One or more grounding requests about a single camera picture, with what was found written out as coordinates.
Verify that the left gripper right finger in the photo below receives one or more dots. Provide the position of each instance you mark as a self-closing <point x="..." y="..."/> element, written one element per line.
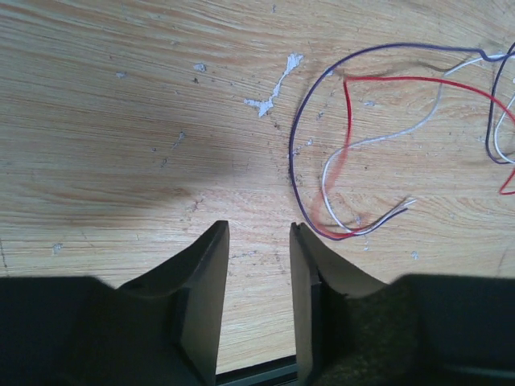
<point x="322" y="283"/>

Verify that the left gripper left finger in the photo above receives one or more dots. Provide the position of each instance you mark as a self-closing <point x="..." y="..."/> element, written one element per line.
<point x="180" y="311"/>

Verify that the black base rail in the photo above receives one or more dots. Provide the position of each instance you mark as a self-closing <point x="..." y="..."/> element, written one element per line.
<point x="282" y="371"/>

